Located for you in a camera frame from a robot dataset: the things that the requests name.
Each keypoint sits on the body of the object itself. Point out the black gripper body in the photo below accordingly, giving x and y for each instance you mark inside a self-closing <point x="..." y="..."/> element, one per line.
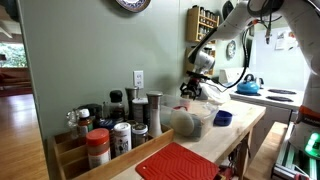
<point x="194" y="82"/>

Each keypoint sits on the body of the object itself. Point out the orange plastic cup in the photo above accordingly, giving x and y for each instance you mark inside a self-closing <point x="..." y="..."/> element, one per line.
<point x="186" y="104"/>

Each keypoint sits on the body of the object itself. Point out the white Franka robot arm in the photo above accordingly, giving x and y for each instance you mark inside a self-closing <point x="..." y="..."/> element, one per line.
<point x="233" y="23"/>

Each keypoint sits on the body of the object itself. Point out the large clear plastic container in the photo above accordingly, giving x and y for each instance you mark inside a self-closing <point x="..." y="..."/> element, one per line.
<point x="206" y="116"/>

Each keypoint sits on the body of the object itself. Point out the round white plastic lid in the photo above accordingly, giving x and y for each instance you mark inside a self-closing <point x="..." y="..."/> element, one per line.
<point x="181" y="122"/>

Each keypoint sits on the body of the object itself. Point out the blue plastic cup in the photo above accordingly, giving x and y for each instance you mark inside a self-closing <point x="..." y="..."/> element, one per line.
<point x="222" y="118"/>

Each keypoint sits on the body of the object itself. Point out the white label spice jar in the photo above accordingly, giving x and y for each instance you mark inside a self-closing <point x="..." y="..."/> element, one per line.
<point x="140" y="110"/>

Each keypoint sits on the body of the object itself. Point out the small glass jar dark lid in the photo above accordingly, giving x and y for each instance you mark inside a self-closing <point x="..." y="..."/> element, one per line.
<point x="139" y="135"/>

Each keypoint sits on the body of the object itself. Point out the black cap glass bottle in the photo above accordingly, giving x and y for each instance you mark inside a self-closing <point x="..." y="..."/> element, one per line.
<point x="116" y="105"/>

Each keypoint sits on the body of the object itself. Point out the white printed spice shaker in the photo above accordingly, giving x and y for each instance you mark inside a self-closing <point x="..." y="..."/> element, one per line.
<point x="122" y="138"/>

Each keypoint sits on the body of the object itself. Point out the wooden spice tray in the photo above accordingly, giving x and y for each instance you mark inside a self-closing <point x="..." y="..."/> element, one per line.
<point x="133" y="158"/>

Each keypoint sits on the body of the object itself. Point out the navy canister white lid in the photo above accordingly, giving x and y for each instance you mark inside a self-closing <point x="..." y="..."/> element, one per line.
<point x="106" y="124"/>

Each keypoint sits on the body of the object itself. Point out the dark lid spice jar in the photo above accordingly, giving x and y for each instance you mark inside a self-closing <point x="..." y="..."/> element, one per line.
<point x="90" y="109"/>

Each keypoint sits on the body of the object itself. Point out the red lid spice jar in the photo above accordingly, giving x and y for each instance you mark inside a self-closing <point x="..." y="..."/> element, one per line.
<point x="98" y="148"/>

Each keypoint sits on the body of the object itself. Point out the white cap brown spice bottle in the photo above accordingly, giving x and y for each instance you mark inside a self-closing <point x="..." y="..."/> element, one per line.
<point x="85" y="121"/>

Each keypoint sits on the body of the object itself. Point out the tall steel white grinder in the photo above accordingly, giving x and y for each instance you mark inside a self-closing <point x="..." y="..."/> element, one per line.
<point x="155" y="113"/>

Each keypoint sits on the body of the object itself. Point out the dark steel grinder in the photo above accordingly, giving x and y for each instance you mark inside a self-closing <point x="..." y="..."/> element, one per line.
<point x="131" y="98"/>

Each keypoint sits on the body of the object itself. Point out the white electric stove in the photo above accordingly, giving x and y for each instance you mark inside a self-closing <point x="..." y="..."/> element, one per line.
<point x="260" y="98"/>

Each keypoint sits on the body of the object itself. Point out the small silver pot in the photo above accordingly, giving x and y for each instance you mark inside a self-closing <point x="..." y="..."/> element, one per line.
<point x="260" y="82"/>

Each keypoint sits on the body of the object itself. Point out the red silicone mat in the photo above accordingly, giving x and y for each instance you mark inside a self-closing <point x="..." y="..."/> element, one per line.
<point x="176" y="163"/>

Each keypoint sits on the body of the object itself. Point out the black hanging pan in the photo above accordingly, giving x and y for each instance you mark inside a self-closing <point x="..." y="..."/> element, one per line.
<point x="228" y="8"/>

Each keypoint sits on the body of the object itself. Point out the white refrigerator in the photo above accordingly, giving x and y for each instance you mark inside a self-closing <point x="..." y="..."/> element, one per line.
<point x="283" y="66"/>

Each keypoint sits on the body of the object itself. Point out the white paper sheet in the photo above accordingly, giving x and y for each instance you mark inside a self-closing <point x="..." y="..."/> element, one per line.
<point x="281" y="41"/>

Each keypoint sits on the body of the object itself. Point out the orange fridge note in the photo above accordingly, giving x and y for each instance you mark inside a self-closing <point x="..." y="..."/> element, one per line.
<point x="293" y="36"/>

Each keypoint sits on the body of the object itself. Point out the clear glass shaker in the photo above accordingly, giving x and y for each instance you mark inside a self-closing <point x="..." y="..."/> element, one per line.
<point x="71" y="123"/>

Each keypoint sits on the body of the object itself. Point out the red brown sofa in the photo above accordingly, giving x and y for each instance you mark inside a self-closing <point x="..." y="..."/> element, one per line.
<point x="13" y="80"/>

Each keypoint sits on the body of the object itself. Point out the white wall outlet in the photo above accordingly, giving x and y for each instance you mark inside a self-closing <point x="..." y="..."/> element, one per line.
<point x="138" y="79"/>

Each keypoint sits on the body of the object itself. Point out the small round wall plate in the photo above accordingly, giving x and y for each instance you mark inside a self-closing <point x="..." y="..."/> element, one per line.
<point x="230" y="49"/>

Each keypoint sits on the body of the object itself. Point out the decorative patterned wall plate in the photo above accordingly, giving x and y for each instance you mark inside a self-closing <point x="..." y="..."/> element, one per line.
<point x="133" y="4"/>

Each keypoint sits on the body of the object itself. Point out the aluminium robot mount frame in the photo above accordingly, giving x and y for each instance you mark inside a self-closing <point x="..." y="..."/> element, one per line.
<point x="283" y="160"/>

